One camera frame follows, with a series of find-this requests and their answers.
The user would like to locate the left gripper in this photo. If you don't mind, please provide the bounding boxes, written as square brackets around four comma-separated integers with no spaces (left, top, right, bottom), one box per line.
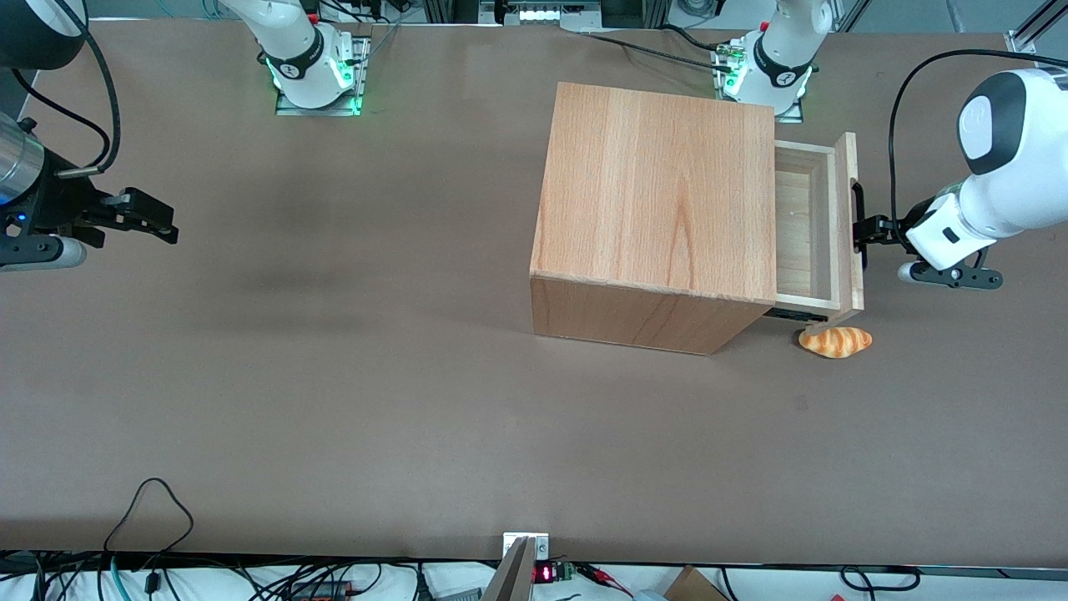
[853,194,997,273]

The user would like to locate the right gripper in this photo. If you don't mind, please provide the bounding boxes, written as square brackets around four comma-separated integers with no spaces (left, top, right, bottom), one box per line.
[0,154,179,250]

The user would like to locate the wooden drawer with black handle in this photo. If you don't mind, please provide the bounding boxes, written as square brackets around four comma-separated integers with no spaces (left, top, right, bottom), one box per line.
[766,131,866,327]

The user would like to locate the light wooden drawer cabinet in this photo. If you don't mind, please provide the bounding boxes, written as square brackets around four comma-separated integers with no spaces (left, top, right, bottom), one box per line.
[529,81,778,356]

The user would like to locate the orange striped toy bread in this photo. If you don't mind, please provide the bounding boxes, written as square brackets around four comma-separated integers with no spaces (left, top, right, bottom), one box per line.
[798,326,874,360]

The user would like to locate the white lit power unit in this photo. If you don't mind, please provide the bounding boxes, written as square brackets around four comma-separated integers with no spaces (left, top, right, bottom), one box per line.
[499,0,603,28]

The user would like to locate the brown cardboard piece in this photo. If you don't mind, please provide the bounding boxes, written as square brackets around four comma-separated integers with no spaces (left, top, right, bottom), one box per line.
[662,566,712,601]

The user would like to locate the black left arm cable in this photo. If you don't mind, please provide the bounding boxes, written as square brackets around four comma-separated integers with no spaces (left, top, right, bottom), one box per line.
[887,48,1068,240]

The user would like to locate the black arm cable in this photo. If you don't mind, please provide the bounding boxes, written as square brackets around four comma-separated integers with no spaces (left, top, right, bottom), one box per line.
[10,0,123,178]
[887,48,1068,240]

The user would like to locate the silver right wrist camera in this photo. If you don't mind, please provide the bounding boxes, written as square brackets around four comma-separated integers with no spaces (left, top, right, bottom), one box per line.
[0,236,88,270]

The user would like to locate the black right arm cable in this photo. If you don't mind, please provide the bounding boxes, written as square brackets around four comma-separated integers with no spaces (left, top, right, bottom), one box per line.
[10,0,123,178]

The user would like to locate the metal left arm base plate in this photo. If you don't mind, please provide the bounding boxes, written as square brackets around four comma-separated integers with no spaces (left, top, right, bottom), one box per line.
[712,43,807,125]

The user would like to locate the aluminium frame profile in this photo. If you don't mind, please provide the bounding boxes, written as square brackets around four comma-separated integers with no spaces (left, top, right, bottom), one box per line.
[1005,0,1068,56]

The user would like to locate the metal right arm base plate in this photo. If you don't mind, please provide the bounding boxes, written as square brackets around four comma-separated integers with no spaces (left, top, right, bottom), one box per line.
[275,33,373,117]

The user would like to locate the thin black looped cable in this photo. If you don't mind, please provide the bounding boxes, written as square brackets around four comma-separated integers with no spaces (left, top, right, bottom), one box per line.
[103,477,195,555]

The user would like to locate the black cable along table edge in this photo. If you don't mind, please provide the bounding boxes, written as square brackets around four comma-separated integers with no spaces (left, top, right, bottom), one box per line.
[579,25,737,73]

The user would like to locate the black coiled floor cable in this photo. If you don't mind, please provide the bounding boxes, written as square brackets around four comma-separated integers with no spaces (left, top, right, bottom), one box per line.
[839,565,924,595]

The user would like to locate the silver mounting bracket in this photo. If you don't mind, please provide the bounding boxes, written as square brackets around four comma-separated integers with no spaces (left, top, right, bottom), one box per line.
[502,532,552,563]

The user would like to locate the beige camera post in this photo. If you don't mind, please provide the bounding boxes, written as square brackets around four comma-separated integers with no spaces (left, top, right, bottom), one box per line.
[481,537,537,601]

